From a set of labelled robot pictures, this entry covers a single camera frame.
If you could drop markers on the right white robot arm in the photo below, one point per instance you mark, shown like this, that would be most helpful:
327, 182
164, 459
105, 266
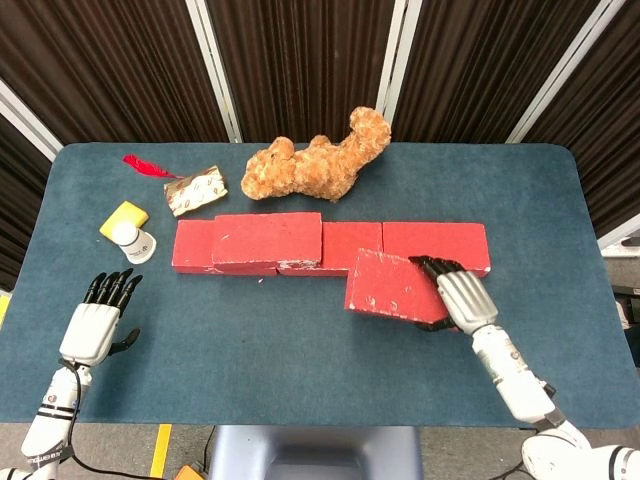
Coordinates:
520, 385

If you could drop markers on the gold patterned gift box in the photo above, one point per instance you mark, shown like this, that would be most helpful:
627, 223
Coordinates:
197, 192

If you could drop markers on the yellow sponge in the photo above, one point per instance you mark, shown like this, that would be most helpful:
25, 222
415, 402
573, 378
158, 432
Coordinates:
127, 212

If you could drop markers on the brown teddy bear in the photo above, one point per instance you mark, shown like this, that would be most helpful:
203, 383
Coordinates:
310, 170

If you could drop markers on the dark brown ribbed panel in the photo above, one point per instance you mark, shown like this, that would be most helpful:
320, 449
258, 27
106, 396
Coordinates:
475, 60
600, 125
100, 65
15, 200
300, 60

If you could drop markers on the white partition post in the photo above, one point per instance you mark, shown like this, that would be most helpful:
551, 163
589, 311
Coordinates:
397, 60
560, 75
30, 125
215, 75
620, 236

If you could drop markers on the right black-fingered robot hand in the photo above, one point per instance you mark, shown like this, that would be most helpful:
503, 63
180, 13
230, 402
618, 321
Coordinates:
467, 302

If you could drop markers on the orange floor object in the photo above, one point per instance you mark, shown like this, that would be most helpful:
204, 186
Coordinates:
190, 473

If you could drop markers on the blue felt table cover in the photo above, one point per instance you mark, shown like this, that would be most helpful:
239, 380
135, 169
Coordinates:
280, 375

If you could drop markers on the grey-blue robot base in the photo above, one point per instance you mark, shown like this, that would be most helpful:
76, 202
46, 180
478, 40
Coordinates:
310, 450

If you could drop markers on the white plastic bottle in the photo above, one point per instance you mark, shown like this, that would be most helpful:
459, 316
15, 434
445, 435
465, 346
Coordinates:
137, 245

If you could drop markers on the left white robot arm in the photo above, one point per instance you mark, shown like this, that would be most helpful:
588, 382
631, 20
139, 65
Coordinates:
50, 415

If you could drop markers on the left black-fingered robot hand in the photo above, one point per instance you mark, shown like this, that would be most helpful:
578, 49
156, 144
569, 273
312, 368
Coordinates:
90, 332

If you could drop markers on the red tassel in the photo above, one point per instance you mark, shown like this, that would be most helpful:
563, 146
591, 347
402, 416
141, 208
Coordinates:
145, 167

